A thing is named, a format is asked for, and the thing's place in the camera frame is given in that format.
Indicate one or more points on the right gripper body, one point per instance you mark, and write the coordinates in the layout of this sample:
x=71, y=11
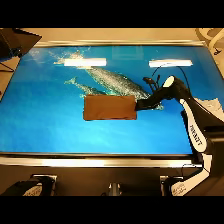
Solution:
x=145, y=104

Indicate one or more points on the brown garment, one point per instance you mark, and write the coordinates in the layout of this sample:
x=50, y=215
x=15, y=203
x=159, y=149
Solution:
x=110, y=107

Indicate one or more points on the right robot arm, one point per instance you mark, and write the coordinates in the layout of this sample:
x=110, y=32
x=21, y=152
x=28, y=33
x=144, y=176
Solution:
x=193, y=130

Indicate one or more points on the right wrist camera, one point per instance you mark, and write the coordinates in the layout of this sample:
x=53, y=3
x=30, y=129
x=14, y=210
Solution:
x=148, y=80

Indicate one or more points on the silver frame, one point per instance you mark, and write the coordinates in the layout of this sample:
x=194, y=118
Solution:
x=100, y=162

